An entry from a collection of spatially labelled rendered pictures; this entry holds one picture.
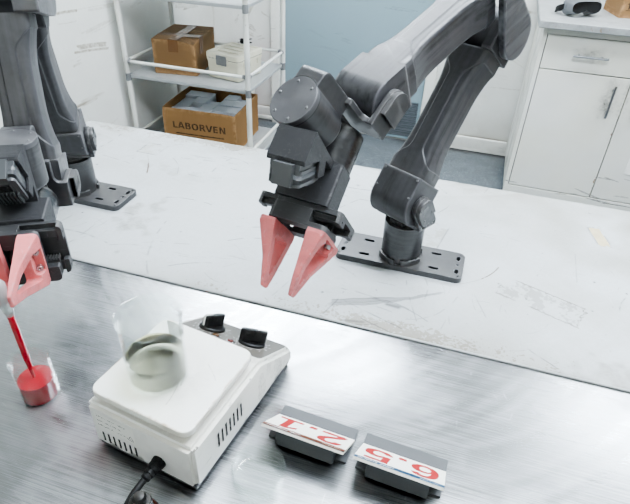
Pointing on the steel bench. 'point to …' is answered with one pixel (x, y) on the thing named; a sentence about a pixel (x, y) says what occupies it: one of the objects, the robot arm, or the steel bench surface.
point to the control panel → (237, 338)
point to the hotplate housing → (160, 450)
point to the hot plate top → (125, 396)
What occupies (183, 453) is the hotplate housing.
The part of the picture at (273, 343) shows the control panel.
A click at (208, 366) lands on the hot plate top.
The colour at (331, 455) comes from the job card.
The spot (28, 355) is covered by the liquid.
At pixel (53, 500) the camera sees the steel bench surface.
